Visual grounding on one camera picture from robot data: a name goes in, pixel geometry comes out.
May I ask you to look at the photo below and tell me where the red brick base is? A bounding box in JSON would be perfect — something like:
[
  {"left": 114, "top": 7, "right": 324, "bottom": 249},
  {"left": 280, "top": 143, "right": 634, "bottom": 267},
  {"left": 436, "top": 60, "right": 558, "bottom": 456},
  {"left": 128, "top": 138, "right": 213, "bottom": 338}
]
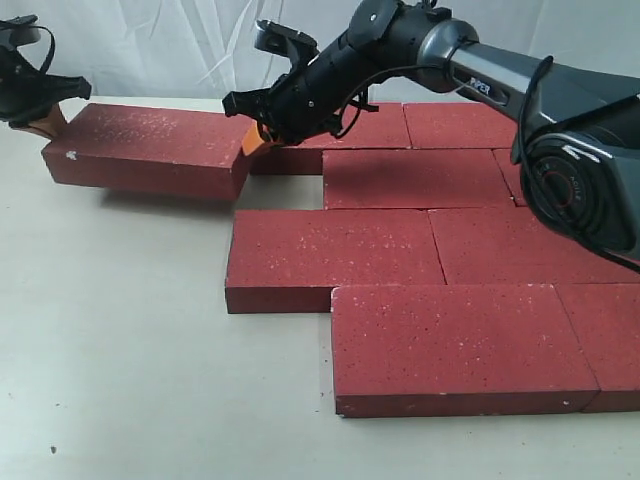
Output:
[
  {"left": 404, "top": 103, "right": 517, "bottom": 149},
  {"left": 250, "top": 103, "right": 411, "bottom": 175},
  {"left": 428, "top": 207, "right": 639, "bottom": 284}
]

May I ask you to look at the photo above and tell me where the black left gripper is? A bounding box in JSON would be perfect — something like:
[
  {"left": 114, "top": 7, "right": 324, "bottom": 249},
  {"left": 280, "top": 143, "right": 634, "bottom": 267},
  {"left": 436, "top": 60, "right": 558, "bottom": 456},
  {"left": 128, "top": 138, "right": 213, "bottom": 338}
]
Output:
[{"left": 1, "top": 47, "right": 91, "bottom": 140}]

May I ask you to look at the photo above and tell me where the white backdrop cloth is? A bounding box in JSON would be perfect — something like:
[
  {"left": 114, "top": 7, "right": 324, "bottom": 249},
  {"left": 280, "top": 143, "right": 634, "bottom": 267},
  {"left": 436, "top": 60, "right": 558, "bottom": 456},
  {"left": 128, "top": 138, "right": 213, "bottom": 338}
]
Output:
[{"left": 1, "top": 0, "right": 639, "bottom": 99}]

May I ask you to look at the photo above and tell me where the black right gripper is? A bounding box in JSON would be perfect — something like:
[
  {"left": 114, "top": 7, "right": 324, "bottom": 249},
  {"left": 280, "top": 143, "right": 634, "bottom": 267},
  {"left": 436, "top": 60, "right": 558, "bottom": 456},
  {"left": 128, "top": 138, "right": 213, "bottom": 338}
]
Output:
[{"left": 222, "top": 35, "right": 378, "bottom": 156}]

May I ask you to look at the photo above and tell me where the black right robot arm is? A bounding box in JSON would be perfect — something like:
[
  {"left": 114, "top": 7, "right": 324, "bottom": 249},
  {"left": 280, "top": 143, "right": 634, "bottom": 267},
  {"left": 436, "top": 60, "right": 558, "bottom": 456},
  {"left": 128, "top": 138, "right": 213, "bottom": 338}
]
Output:
[{"left": 222, "top": 1, "right": 639, "bottom": 271}]

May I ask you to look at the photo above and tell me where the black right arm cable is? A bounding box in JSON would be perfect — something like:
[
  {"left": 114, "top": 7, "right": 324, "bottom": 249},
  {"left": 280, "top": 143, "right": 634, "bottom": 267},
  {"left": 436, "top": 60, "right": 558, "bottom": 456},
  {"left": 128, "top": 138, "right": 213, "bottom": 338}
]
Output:
[{"left": 329, "top": 57, "right": 556, "bottom": 166}]

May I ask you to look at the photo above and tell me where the red brick far left base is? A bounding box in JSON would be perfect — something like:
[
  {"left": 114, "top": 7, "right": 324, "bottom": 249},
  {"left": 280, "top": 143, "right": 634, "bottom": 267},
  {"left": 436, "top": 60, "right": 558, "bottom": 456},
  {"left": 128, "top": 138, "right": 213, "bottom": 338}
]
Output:
[{"left": 250, "top": 103, "right": 411, "bottom": 175}]

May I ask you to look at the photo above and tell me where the red brick far right base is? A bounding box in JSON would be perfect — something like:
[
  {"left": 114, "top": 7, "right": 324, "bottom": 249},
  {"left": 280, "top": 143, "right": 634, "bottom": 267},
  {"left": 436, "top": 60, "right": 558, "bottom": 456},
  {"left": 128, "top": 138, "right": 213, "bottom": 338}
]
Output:
[{"left": 404, "top": 103, "right": 517, "bottom": 149}]

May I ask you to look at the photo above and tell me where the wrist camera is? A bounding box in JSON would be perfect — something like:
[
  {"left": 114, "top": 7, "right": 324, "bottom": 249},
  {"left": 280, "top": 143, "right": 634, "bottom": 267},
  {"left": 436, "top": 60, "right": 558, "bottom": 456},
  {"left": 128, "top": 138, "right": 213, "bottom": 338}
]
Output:
[
  {"left": 0, "top": 14, "right": 41, "bottom": 50},
  {"left": 254, "top": 20, "right": 319, "bottom": 72}
]

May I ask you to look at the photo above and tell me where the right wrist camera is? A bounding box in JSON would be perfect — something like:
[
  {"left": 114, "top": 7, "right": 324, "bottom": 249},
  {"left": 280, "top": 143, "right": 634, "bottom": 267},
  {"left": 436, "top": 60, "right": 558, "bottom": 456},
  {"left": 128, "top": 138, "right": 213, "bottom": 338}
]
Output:
[{"left": 254, "top": 20, "right": 319, "bottom": 72}]

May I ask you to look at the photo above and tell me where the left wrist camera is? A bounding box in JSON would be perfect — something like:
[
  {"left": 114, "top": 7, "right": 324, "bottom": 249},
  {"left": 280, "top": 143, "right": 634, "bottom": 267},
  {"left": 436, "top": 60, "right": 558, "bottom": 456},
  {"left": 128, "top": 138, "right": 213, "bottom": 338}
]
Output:
[{"left": 0, "top": 14, "right": 41, "bottom": 50}]

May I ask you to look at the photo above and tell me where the red brick centre base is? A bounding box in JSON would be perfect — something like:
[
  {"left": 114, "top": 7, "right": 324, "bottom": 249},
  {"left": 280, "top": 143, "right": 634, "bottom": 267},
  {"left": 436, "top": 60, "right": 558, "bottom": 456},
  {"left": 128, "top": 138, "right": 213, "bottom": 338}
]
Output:
[{"left": 428, "top": 207, "right": 639, "bottom": 284}]

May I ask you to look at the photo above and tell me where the red brick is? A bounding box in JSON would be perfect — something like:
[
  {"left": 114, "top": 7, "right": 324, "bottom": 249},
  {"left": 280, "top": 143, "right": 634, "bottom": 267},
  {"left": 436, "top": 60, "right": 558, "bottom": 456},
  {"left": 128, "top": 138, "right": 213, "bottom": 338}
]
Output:
[
  {"left": 225, "top": 210, "right": 445, "bottom": 314},
  {"left": 557, "top": 284, "right": 639, "bottom": 413},
  {"left": 493, "top": 149, "right": 527, "bottom": 207},
  {"left": 331, "top": 284, "right": 600, "bottom": 418},
  {"left": 42, "top": 103, "right": 251, "bottom": 201},
  {"left": 323, "top": 149, "right": 513, "bottom": 210}
]

